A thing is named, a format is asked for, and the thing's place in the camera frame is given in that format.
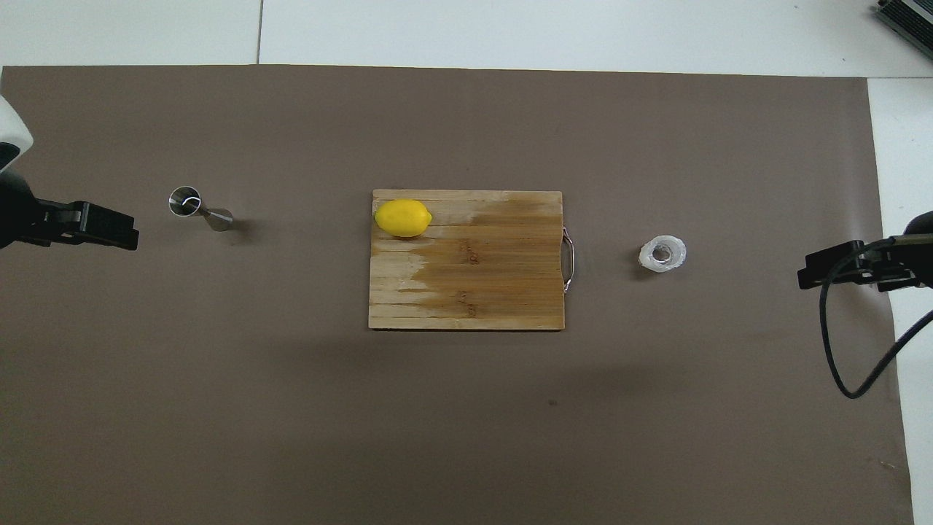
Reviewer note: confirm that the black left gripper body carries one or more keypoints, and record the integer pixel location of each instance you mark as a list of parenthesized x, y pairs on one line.
[(16, 211)]

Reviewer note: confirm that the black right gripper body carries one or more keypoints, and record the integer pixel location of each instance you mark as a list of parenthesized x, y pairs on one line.
[(922, 255)]

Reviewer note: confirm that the steel double jigger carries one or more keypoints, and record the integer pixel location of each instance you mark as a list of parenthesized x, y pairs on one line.
[(219, 218)]

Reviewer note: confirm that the grey ribbed metal device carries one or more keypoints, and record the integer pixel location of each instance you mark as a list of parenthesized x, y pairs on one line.
[(911, 18)]

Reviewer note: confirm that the brown paper table mat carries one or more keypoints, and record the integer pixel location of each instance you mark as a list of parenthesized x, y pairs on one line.
[(291, 408)]

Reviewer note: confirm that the yellow lemon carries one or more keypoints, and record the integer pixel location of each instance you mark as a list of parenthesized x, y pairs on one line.
[(402, 219)]

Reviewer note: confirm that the wooden cutting board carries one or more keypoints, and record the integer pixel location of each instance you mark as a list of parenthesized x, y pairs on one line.
[(496, 277)]

